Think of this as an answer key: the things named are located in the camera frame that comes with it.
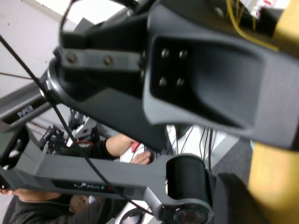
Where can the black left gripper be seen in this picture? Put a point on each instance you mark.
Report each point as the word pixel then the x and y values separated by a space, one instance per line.
pixel 112 35

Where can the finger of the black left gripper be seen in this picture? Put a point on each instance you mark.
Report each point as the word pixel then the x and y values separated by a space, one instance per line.
pixel 268 93
pixel 198 7

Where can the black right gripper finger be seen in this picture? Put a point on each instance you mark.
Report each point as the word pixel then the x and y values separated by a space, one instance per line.
pixel 236 205

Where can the yellow plastic dustpan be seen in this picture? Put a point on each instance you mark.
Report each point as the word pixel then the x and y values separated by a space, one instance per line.
pixel 275 186

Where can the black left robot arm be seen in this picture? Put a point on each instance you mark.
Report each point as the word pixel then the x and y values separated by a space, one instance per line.
pixel 70 168

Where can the person forearm with black sleeve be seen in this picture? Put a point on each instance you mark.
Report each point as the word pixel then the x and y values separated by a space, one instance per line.
pixel 116 144

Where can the small red object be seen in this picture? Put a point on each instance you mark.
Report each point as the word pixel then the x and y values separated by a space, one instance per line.
pixel 135 147

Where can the bare person hand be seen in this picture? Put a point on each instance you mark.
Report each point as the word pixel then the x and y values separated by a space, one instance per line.
pixel 142 158

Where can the black box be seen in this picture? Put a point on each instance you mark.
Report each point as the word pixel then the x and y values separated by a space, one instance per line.
pixel 261 23

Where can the white lab machine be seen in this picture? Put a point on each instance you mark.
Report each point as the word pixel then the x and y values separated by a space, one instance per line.
pixel 84 128

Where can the black metal device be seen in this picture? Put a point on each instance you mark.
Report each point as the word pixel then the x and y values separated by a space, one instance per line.
pixel 51 140

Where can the person in dark shirt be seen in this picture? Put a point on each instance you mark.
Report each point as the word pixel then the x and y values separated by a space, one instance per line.
pixel 35 210

